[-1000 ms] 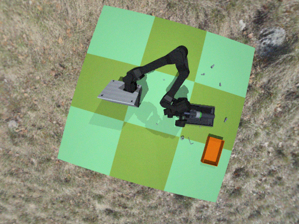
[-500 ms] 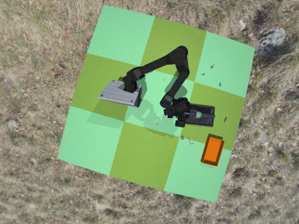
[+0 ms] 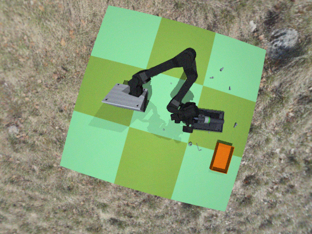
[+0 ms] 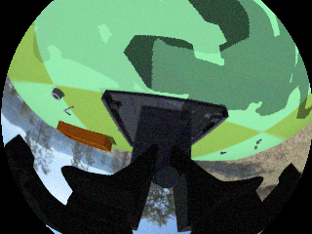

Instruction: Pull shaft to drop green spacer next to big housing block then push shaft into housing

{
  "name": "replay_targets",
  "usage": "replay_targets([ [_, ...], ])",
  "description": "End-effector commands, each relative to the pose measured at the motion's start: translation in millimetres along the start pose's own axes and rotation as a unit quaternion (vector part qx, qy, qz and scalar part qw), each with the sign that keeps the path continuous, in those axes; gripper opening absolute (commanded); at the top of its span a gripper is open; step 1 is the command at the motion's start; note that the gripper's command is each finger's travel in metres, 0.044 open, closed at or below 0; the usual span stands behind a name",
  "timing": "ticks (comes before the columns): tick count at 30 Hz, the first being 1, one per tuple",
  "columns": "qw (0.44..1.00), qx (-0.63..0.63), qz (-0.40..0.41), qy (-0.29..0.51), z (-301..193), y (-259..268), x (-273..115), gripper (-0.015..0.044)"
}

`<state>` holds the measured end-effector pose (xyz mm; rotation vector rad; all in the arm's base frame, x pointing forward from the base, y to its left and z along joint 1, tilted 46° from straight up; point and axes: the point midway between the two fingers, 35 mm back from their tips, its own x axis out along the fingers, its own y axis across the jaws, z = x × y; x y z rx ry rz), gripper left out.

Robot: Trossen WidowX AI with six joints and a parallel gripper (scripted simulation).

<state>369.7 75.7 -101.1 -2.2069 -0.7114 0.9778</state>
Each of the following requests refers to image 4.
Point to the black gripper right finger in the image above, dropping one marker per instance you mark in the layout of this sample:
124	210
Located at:
197	192

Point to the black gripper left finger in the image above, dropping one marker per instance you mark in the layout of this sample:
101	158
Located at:
127	189

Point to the orange open-top tray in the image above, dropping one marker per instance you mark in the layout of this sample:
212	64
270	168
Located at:
85	136

